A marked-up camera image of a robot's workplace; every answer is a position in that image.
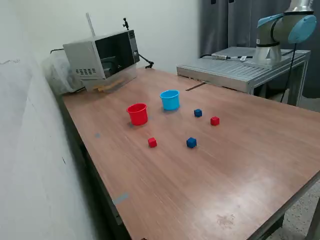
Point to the translucent plastic bag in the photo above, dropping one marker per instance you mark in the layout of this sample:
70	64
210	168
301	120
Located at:
57	75

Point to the silver blue-jointed robot arm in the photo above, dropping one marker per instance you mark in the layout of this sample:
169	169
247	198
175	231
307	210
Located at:
267	52

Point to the blue plastic bin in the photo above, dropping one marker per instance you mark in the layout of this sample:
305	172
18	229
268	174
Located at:
171	103

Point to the aluminium robot mounting table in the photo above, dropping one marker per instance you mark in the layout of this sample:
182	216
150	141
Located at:
237	68

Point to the long tape strip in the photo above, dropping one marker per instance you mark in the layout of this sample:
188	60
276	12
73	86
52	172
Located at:
120	198

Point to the small black camera mount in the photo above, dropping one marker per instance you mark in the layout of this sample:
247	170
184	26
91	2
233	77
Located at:
125	23

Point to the red cube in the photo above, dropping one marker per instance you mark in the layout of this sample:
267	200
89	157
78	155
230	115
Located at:
152	142
215	121

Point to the silver cylindrical connector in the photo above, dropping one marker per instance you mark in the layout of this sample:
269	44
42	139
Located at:
220	56

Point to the wooden stick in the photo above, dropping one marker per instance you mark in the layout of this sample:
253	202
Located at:
112	83
105	88

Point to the red plastic bin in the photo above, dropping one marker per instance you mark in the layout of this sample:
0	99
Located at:
137	117

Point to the thin white rod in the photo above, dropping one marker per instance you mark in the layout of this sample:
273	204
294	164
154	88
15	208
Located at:
91	25

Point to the silver microwave oven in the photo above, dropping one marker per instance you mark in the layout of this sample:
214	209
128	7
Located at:
82	57

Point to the blue cube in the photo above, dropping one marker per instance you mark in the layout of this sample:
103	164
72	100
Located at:
198	113
191	142

